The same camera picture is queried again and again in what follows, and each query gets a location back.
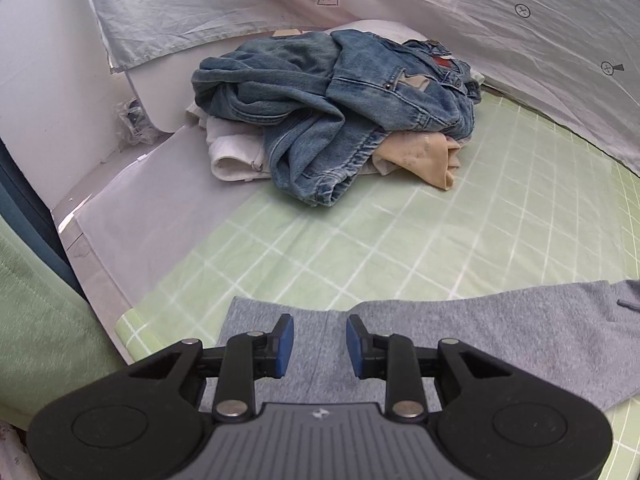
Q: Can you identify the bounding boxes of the grey zip hoodie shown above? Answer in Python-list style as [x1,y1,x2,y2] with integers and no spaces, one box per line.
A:
[200,279,640,411]

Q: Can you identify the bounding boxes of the blue denim jeans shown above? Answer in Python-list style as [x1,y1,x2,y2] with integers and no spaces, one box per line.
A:
[191,29,482,207]

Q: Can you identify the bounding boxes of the beige garment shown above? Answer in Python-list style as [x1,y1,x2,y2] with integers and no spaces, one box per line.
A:
[370,130,468,192]

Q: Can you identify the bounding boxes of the white garment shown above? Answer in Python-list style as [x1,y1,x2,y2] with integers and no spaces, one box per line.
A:
[186,100,273,182]

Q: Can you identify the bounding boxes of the crumpled clear plastic bag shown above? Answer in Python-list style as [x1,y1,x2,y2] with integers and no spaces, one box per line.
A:
[116,99,160,147]

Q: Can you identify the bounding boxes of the green cloth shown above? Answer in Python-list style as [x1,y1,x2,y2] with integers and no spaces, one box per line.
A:
[0,220,131,431]

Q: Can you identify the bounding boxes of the green grid mat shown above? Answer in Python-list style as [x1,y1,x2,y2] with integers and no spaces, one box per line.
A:
[115,95,640,480]

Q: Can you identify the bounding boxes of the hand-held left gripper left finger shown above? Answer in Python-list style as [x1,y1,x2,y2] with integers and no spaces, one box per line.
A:
[127,314,295,422]

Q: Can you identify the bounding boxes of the dark teal cloth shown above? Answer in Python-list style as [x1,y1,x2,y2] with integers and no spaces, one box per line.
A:
[0,140,88,301]

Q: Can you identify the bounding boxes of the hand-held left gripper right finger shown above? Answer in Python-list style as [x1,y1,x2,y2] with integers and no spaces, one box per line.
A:
[346,314,515,420]

